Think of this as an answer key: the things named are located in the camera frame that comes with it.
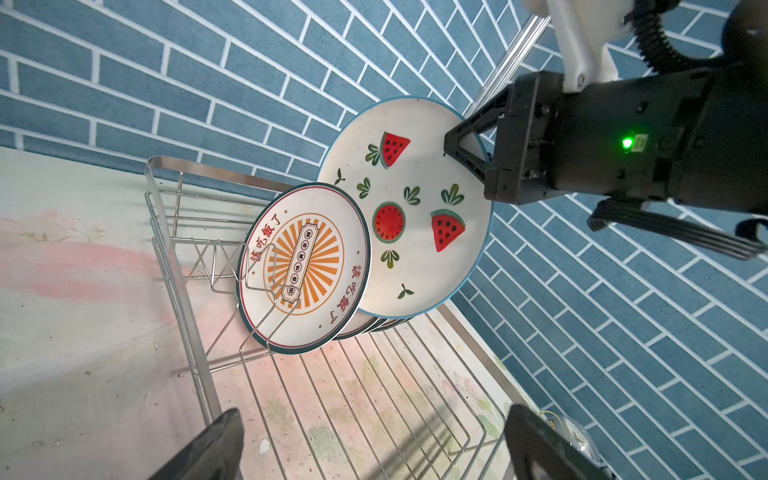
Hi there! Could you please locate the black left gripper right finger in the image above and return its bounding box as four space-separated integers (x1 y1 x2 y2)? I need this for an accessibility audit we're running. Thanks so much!
504 404 615 479

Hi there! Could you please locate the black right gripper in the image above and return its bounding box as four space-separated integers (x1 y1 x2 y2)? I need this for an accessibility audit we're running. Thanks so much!
443 68 715 204

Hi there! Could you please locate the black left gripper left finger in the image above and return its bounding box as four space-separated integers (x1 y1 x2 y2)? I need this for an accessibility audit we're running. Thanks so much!
150 408 244 480

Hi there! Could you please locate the watermelon pattern white plate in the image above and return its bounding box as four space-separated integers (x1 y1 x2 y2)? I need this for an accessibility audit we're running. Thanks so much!
318 97 493 318

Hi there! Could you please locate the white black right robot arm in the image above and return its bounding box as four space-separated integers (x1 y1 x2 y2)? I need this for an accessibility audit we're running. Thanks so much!
444 1 767 215

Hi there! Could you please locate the floral patterned plate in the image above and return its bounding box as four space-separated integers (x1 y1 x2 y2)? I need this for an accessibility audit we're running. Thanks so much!
332 310 411 340

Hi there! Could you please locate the orange sunburst white plate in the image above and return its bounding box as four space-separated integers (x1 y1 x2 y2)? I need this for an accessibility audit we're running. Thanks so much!
235 182 372 355

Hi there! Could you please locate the chrome wire dish rack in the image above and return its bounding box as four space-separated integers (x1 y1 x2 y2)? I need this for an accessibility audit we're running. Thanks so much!
145 156 522 479

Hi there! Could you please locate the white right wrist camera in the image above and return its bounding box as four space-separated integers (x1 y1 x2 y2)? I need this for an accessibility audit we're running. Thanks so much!
524 0 635 94

